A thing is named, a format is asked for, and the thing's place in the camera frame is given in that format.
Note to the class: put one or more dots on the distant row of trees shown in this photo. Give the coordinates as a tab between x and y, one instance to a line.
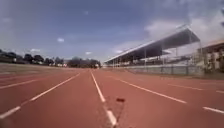
80	62

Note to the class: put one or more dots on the roofed grandstand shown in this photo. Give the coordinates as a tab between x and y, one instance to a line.
156	46

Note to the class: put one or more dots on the fence along track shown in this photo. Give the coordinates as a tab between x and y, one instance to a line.
160	69

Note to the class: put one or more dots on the red running track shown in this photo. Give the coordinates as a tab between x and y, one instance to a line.
73	103

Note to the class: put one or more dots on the infield grass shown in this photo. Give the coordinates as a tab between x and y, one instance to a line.
23	68

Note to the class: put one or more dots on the tan building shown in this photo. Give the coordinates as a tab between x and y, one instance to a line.
213	56

